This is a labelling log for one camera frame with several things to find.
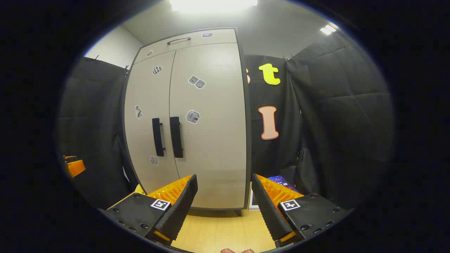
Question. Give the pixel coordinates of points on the black backdrop cloth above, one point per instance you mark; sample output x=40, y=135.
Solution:
x=344, y=123
x=91, y=123
x=281, y=158

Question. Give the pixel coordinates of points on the beige shoe cabinet door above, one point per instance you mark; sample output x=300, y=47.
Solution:
x=218, y=140
x=140, y=140

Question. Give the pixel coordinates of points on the beige cabinet drawer front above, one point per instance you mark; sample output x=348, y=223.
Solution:
x=225, y=37

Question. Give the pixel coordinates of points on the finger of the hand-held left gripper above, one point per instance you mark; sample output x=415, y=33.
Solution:
x=69, y=157
x=75, y=168

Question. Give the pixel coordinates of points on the white book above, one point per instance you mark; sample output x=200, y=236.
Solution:
x=251, y=203

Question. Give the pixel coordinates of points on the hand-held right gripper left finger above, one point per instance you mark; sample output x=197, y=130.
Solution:
x=179, y=211

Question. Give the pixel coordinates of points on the double-door shoe cabinet body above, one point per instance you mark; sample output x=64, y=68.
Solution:
x=249, y=140

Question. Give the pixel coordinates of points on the small ceiling light panel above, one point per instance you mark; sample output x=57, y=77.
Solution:
x=328, y=30

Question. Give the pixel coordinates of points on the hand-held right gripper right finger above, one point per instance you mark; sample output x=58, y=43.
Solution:
x=269, y=214

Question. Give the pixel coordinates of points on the blue book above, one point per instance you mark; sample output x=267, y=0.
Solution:
x=281, y=182

